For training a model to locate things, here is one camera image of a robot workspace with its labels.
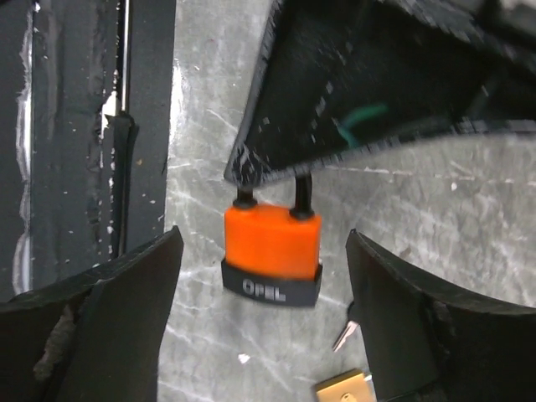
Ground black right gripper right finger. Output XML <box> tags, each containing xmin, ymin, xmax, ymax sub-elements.
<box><xmin>346</xmin><ymin>231</ymin><xmax>535</xmax><ymax>401</ymax></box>

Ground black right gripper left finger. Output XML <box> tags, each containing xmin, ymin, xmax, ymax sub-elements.
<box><xmin>1</xmin><ymin>228</ymin><xmax>183</xmax><ymax>401</ymax></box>

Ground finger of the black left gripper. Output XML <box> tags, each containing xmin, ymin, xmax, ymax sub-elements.
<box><xmin>224</xmin><ymin>1</ymin><xmax>535</xmax><ymax>188</ymax></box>

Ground long shackle brass padlock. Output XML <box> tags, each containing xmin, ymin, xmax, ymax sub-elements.
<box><xmin>313</xmin><ymin>368</ymin><xmax>376</xmax><ymax>402</ymax></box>

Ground orange padlock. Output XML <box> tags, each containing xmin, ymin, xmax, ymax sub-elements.
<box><xmin>221</xmin><ymin>173</ymin><xmax>322</xmax><ymax>308</ymax></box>

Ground black head key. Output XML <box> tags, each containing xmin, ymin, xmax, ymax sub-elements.
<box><xmin>332</xmin><ymin>301</ymin><xmax>359</xmax><ymax>353</ymax></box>

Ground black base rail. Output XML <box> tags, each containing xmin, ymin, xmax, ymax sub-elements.
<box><xmin>1</xmin><ymin>1</ymin><xmax>176</xmax><ymax>301</ymax></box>

